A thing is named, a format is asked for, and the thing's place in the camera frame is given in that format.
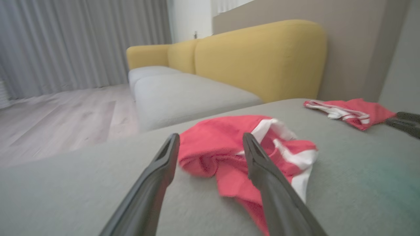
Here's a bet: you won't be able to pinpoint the narrow yellow sofa backrest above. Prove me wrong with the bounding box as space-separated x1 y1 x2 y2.
167 39 199 75

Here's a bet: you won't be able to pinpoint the red shorts with white stripes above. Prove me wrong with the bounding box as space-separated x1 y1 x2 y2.
177 115 319 236

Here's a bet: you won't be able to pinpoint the large grey sofa chaise seat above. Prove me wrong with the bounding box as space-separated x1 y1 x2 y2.
0 98 420 236

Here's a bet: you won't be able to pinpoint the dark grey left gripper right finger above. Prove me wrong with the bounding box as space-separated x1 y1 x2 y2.
242 132 329 236

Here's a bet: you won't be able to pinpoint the grey sofa seat cushion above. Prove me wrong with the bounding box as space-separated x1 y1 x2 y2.
128 66 183 99
134 72 265 133

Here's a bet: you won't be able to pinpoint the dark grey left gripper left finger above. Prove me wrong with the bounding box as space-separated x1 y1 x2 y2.
98 133 180 236

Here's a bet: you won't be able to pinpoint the red jersey with white sleeves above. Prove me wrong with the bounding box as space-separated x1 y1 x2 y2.
304 98 397 131

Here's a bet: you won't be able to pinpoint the low yellow sofa backrest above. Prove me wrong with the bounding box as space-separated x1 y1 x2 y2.
126 44 171 70

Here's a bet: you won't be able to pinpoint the grey pleated curtain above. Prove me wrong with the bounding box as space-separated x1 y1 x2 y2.
0 0 173 101

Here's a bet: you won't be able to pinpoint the large yellow sofa backrest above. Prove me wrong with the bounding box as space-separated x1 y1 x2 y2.
194 19 328 104

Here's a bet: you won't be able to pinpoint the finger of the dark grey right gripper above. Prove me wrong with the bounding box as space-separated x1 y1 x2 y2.
384 117 420 140
395 111 420 124

